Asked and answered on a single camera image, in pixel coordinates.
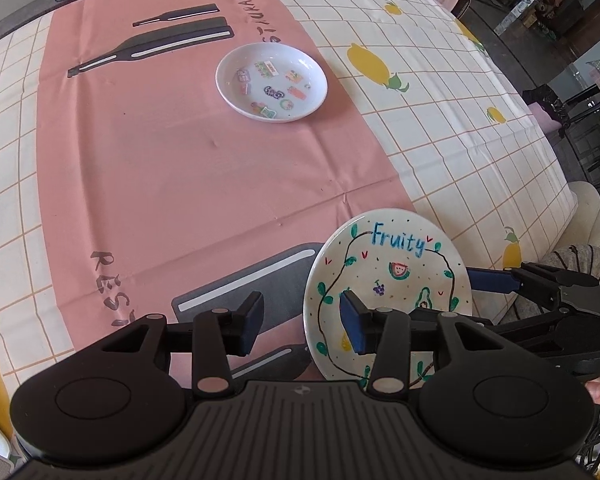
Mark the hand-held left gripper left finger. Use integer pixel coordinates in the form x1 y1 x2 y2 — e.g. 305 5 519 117
100 291 266 395

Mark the pink table runner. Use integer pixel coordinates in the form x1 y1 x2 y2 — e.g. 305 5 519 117
35 0 416 381

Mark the striped grey clothing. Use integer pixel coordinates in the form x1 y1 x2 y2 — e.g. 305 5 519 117
495 242 600 331

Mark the white cushioned chair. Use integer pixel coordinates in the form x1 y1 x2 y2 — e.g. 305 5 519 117
567 180 600 248

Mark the lemon check tablecloth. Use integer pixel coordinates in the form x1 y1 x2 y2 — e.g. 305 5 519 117
0 0 581 461

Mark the small white sticker plate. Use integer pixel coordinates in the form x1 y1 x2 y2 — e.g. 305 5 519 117
216 43 329 123

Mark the black metal rack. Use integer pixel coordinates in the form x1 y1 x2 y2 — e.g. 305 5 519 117
522 85 600 201

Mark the dark cluttered shelf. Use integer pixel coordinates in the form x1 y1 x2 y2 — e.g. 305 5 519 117
460 0 600 61

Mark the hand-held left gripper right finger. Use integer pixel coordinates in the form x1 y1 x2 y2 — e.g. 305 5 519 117
339 289 506 395

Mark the fruit pattern white plate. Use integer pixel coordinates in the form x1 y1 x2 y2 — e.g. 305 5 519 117
302 207 473 391

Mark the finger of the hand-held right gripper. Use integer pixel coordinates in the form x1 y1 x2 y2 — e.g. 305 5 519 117
472 310 568 356
467 261 598 311

